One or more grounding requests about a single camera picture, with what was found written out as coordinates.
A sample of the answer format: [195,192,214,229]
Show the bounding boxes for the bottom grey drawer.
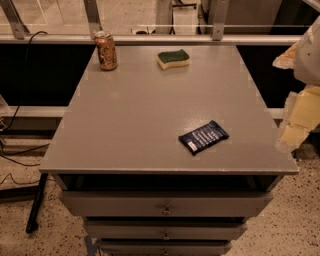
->
[99,239,231,256]

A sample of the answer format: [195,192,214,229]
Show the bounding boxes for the blue rxbar blueberry wrapper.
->
[178,120,229,155]

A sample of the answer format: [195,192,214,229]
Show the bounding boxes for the black metal stand leg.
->
[26,173,48,234]

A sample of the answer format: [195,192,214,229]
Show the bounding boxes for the grey drawer cabinet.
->
[38,44,300,256]

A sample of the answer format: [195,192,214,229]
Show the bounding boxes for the grey drawer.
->
[99,239,231,256]
[84,219,247,240]
[60,191,273,217]

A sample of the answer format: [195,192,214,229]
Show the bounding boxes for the metal railing frame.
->
[0,0,320,47]

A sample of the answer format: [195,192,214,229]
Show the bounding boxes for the top grey drawer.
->
[60,191,273,217]

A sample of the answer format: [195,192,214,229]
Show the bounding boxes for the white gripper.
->
[272,17,320,153]

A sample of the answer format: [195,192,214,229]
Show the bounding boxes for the brown patterned drink can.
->
[94,31,118,71]

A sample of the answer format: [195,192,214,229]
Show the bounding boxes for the middle grey drawer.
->
[84,219,247,240]

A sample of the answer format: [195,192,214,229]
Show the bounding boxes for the green and yellow sponge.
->
[157,49,190,70]

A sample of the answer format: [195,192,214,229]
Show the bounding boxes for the black cable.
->
[0,30,51,186]

